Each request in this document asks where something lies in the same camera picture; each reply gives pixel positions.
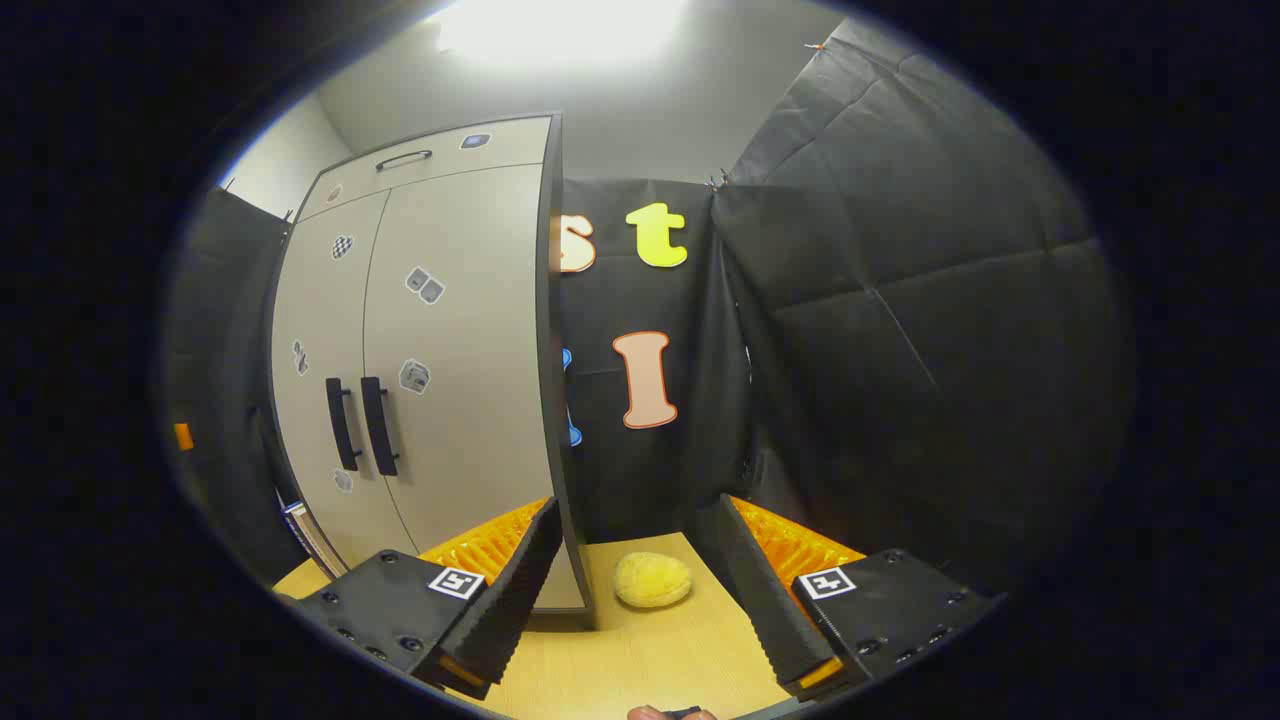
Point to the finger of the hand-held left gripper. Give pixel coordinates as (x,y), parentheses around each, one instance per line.
(183,437)

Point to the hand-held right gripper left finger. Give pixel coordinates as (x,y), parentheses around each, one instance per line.
(520,590)

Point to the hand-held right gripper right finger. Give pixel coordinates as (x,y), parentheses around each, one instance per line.
(765,600)

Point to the grey shoe cabinet door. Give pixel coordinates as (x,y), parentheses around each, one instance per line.
(315,330)
(470,330)

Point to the grey double-door shoe cabinet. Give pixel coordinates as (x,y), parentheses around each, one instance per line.
(548,300)

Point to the yellow sponge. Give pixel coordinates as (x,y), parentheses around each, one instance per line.
(652,580)

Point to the black backdrop cloth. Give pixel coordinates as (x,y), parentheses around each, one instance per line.
(900,350)

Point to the ceiling light panel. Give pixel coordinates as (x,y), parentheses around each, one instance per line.
(560,25)

